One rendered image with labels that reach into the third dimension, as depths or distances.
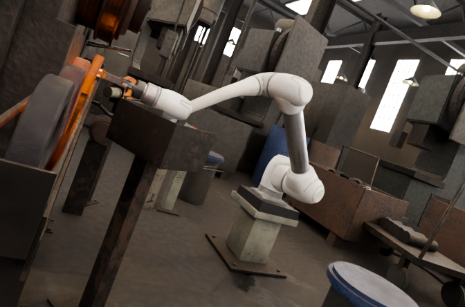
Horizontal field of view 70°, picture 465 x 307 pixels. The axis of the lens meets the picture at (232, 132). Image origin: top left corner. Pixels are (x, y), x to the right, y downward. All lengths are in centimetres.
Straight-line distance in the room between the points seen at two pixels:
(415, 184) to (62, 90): 571
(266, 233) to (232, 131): 213
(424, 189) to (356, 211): 292
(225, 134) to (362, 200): 169
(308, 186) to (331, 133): 425
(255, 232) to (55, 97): 173
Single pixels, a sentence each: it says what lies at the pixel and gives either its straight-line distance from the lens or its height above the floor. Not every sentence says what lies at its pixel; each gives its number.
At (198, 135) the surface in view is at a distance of 104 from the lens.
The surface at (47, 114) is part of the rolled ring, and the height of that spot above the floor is 73.
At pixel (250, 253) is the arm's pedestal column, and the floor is 7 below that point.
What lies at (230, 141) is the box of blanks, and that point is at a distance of 403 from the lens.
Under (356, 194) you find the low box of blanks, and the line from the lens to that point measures 328.
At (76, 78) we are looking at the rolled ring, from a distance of 62.
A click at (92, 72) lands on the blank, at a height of 76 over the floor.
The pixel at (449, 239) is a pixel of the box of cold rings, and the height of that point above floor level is 39.
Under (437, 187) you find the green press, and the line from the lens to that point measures 622.
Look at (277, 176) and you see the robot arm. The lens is 199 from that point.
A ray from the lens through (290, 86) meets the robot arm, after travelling 156.
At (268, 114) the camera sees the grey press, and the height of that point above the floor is 99.
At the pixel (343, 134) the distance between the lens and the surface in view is 628.
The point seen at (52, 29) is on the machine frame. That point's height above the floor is 84.
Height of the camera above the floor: 80
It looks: 3 degrees down
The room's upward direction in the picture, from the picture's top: 22 degrees clockwise
